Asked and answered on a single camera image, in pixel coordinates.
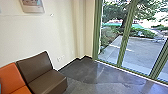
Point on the orange sofa seat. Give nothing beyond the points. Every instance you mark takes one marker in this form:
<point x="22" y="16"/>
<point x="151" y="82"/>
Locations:
<point x="10" y="78"/>

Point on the white double wall outlet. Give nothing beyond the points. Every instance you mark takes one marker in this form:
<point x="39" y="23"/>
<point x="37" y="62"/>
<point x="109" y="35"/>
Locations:
<point x="60" y="58"/>

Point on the green bushes outside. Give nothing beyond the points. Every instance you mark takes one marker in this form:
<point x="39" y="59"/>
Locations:
<point x="108" y="36"/>

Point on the brown sofa seat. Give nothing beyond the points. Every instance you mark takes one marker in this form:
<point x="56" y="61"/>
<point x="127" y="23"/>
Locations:
<point x="43" y="80"/>

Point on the tree outside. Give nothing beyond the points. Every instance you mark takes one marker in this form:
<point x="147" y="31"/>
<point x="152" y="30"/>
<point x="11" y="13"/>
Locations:
<point x="115" y="10"/>

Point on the beige purple wall poster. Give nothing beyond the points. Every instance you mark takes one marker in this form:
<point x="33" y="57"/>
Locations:
<point x="31" y="5"/>

